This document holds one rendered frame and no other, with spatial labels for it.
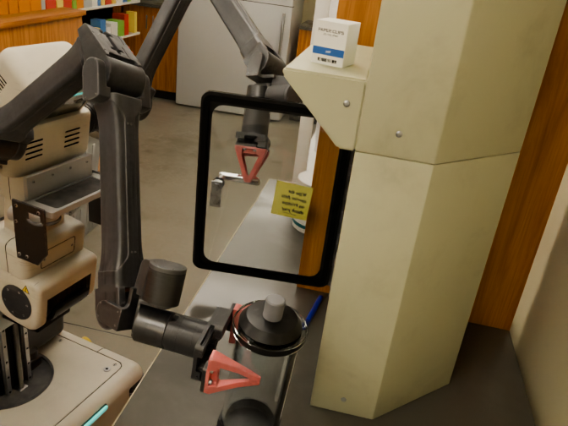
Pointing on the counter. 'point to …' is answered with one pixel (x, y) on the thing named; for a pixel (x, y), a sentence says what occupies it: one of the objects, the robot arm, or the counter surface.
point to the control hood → (333, 93)
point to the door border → (207, 188)
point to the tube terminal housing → (427, 192)
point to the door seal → (204, 190)
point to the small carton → (335, 42)
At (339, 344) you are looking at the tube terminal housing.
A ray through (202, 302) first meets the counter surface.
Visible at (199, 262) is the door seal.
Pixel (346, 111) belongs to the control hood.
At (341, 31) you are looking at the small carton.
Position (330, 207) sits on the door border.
